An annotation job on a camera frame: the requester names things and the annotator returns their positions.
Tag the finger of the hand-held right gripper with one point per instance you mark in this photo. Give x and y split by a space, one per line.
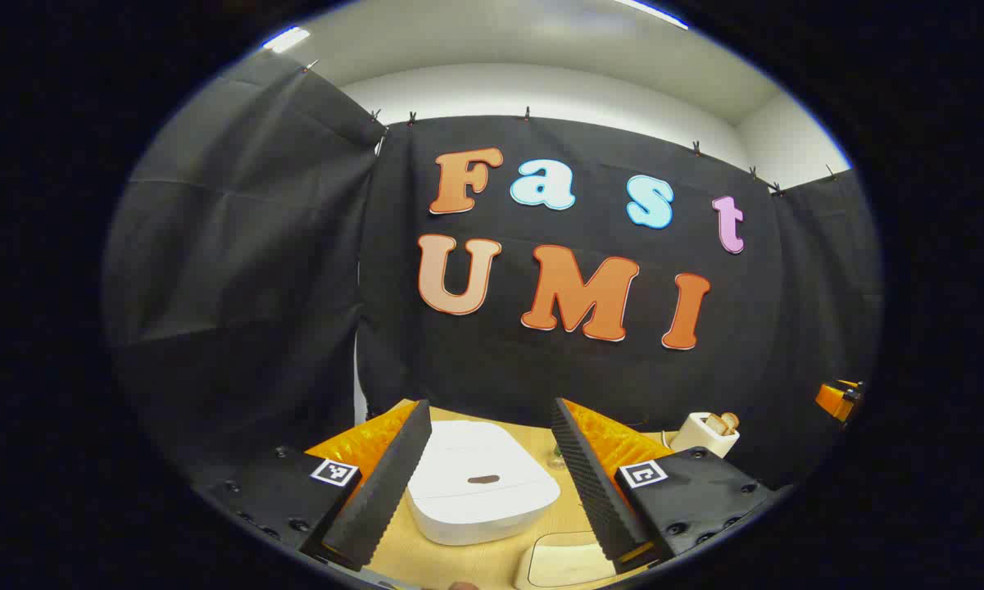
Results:
834 399

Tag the white rice cooker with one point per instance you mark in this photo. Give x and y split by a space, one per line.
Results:
475 500

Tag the white toaster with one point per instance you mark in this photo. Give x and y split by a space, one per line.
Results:
696 438

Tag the cream rice box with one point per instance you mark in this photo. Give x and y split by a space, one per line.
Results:
561 565

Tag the clear plastic water bottle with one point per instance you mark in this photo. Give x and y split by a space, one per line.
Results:
557 457

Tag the toast slice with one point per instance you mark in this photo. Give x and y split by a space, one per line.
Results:
731 420
714 424

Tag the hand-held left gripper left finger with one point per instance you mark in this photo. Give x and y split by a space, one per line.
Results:
381 492

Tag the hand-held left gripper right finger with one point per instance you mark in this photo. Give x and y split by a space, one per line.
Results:
594 492

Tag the ceiling light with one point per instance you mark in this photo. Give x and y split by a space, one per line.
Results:
287 38

